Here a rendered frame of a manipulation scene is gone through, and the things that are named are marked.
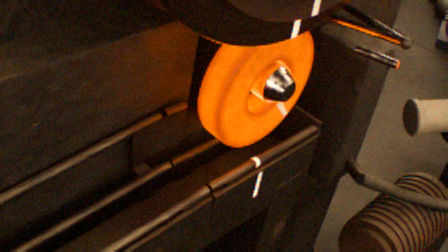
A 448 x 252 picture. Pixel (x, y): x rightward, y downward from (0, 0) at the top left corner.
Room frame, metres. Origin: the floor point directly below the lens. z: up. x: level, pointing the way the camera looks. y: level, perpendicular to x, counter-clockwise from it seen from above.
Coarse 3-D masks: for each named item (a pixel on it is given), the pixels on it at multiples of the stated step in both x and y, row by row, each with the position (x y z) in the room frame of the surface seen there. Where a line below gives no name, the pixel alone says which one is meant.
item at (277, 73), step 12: (204, 48) 0.59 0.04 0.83; (216, 48) 0.58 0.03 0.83; (204, 60) 0.60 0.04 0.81; (264, 72) 0.55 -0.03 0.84; (276, 72) 0.55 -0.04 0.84; (288, 72) 0.56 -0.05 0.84; (264, 84) 0.54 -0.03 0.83; (276, 84) 0.54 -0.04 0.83; (288, 84) 0.54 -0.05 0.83; (264, 96) 0.54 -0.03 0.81; (276, 96) 0.54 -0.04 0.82; (288, 96) 0.54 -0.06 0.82
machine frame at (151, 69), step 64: (0, 0) 0.45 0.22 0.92; (64, 0) 0.51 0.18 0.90; (128, 0) 0.57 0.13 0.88; (384, 0) 0.93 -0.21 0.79; (0, 64) 0.42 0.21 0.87; (64, 64) 0.45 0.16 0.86; (128, 64) 0.51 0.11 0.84; (192, 64) 0.59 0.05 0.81; (0, 128) 0.39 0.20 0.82; (64, 128) 0.45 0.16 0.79; (192, 128) 0.61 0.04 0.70; (0, 192) 0.39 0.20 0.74; (64, 192) 0.45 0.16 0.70; (320, 192) 0.93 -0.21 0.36
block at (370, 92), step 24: (336, 24) 0.78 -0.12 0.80; (336, 48) 0.74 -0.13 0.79; (384, 48) 0.75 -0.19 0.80; (312, 72) 0.75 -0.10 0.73; (336, 72) 0.73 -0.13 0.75; (360, 72) 0.71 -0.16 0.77; (384, 72) 0.75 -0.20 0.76; (312, 96) 0.75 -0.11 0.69; (336, 96) 0.72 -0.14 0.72; (360, 96) 0.71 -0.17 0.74; (336, 120) 0.72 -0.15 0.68; (360, 120) 0.73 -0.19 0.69; (336, 144) 0.71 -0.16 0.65; (360, 144) 0.75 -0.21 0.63; (312, 168) 0.72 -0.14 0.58; (336, 168) 0.71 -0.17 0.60
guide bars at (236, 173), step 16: (304, 128) 0.64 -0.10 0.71; (288, 144) 0.60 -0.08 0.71; (224, 176) 0.52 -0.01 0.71; (240, 176) 0.53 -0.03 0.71; (192, 192) 0.48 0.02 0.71; (208, 192) 0.49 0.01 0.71; (176, 208) 0.45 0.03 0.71; (144, 224) 0.42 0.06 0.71; (160, 224) 0.43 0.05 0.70; (128, 240) 0.40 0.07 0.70
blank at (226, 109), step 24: (240, 48) 0.53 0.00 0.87; (264, 48) 0.54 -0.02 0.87; (288, 48) 0.57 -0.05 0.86; (312, 48) 0.61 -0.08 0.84; (216, 72) 0.52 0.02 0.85; (240, 72) 0.51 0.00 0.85; (216, 96) 0.50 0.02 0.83; (240, 96) 0.52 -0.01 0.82; (216, 120) 0.50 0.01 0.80; (240, 120) 0.53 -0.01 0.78; (264, 120) 0.56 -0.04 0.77; (240, 144) 0.54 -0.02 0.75
